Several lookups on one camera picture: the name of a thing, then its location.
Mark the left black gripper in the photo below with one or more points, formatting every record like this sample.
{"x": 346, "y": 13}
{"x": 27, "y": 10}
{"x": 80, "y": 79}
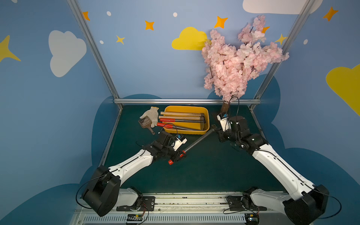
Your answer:
{"x": 174, "y": 153}

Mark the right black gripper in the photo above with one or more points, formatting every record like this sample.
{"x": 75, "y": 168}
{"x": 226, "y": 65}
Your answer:
{"x": 222, "y": 132}

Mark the red handle tool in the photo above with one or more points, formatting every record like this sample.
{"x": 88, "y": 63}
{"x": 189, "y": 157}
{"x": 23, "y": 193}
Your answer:
{"x": 181, "y": 120}
{"x": 172, "y": 126}
{"x": 209, "y": 132}

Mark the wooden handle hoe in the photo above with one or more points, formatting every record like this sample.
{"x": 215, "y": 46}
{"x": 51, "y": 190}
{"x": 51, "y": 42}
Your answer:
{"x": 181, "y": 114}
{"x": 180, "y": 118}

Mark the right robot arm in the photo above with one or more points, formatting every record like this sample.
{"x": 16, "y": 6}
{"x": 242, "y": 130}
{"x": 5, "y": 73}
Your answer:
{"x": 303, "y": 202}

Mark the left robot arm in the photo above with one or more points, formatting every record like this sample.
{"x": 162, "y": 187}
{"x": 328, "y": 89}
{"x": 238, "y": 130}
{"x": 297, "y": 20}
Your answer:
{"x": 104, "y": 192}

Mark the yellow plastic storage box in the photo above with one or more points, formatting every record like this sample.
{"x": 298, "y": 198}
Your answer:
{"x": 189, "y": 109}

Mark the small brown slotted scoop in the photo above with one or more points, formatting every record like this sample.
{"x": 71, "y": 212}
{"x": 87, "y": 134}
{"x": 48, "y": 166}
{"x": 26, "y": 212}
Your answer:
{"x": 146, "y": 122}

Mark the white knitted work glove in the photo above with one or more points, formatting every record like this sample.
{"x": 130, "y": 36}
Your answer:
{"x": 153, "y": 115}

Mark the pink blossom artificial tree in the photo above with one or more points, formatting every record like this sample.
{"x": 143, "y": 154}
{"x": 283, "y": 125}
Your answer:
{"x": 230, "y": 68}

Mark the aluminium front rail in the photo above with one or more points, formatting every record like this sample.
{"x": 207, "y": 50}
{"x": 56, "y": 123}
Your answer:
{"x": 204, "y": 208}

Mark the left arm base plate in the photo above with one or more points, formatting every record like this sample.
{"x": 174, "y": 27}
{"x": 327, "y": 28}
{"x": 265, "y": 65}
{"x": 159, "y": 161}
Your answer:
{"x": 146, "y": 203}

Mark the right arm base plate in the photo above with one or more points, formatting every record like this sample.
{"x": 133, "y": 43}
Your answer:
{"x": 239, "y": 204}

